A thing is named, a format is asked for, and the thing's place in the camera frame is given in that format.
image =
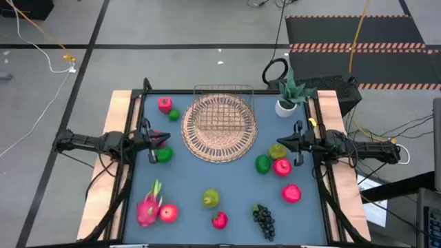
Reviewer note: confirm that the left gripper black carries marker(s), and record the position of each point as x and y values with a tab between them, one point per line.
143	141

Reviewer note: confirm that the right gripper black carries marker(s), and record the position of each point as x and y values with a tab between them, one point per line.
308	142

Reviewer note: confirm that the red round fruit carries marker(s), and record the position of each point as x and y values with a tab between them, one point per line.
291	194
160	138

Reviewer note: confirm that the green apple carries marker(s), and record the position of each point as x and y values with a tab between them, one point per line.
277	151

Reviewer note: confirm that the large green lime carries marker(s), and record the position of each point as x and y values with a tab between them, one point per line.
263	164
165	155

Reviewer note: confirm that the red apple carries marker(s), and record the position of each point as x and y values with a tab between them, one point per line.
169	213
282	167

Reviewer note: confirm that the small green lime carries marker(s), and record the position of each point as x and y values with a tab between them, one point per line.
174	115

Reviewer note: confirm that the red bell pepper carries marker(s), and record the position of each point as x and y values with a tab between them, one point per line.
165	105

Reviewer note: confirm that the pink dragon fruit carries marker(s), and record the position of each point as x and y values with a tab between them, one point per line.
148	210

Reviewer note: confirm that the green pear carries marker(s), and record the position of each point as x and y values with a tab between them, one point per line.
211	199

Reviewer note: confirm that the black grapes with leaf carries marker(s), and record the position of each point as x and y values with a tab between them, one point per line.
264	222

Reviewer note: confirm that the red strawberry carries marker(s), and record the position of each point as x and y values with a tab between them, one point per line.
220	221

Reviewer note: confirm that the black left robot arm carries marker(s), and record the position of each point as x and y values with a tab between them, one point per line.
86	140

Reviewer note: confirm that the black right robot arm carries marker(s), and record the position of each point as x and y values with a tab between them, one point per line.
365	149

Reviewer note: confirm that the yellow tape tag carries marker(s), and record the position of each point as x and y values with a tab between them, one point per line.
313	121

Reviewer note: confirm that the potted plant in white pot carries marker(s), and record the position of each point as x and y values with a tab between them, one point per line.
286	108

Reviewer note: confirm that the wooden side board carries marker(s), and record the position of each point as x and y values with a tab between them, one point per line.
117	110
327	103

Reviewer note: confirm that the round woven placemat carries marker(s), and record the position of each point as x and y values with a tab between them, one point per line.
220	146

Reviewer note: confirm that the white paper sheet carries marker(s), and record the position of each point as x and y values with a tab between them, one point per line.
375	208

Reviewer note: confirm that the black hazard-striped floor mat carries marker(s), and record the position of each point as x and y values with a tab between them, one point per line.
379	67
351	31

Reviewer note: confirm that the black beam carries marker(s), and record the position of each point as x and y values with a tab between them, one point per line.
399	187

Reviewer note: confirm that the grey pole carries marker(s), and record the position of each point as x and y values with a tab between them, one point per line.
437	144

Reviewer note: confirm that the grey device with keypad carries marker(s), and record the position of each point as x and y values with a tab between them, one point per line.
430	220

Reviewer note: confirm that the black box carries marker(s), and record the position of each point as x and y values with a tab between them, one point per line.
24	8

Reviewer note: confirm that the black table frame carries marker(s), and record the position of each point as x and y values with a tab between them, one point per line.
162	92

